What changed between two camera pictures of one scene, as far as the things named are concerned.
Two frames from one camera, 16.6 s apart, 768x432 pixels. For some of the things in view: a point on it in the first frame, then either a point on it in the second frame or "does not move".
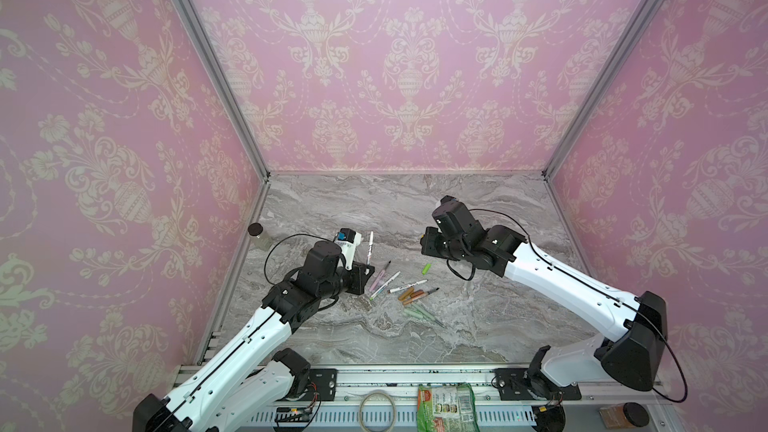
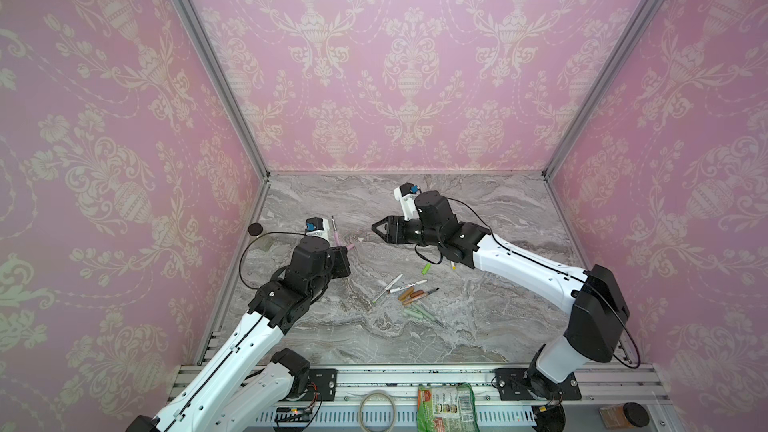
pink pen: (378, 278) to (337, 241)
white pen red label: (407, 286) does not move
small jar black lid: (255, 229) does not move
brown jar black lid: (624, 415) does not move
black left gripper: (359, 271) to (342, 259)
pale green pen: (430, 316) does not move
